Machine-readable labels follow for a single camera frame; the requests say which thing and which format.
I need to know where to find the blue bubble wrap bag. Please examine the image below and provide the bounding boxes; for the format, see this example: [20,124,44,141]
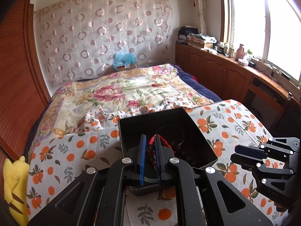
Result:
[113,53,137,70]

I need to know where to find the orange print bed sheet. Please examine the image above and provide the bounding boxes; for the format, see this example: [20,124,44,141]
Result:
[27,97,288,225]

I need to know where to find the yellow plush toy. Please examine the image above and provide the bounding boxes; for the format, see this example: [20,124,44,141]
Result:
[3,156,30,225]

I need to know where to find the floral quilt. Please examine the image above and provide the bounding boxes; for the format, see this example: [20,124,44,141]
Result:
[27,64,221,148]

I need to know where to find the beige window drape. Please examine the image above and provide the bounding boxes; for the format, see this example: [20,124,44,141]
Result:
[193,0,207,34]

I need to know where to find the pink ceramic vase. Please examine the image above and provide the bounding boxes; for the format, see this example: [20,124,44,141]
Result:
[235,44,245,60]

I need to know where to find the stack of clothes and books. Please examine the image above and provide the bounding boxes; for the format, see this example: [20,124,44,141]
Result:
[176,26,217,48]

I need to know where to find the wooden side cabinet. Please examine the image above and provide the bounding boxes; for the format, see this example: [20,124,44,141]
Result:
[175,44,300,136]

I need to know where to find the black square jewelry box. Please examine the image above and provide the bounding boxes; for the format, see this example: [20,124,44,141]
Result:
[118,108,217,196]

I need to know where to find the white power strip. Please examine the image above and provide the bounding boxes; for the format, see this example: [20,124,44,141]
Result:
[251,58,292,85]

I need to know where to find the dark bangle in box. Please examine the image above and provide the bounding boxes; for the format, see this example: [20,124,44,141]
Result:
[156,125,184,146]

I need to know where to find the red cord bead bracelet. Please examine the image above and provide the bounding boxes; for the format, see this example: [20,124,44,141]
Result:
[146,134,176,170]

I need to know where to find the wooden headboard panel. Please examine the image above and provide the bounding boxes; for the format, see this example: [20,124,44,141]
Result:
[1,0,50,160]

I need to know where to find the circle pattern sheer curtain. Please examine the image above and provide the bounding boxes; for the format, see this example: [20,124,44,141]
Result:
[34,0,173,85]

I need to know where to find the wooden frame window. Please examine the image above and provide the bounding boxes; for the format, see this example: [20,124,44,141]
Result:
[221,0,300,86]

